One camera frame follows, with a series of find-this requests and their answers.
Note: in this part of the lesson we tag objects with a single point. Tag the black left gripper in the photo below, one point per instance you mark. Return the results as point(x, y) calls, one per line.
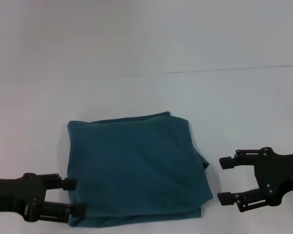
point(17, 195)

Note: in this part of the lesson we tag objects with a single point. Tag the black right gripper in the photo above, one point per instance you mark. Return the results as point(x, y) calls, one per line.
point(280, 175)

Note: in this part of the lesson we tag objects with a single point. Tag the teal blue t-shirt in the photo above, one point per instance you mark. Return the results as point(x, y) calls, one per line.
point(136, 165)

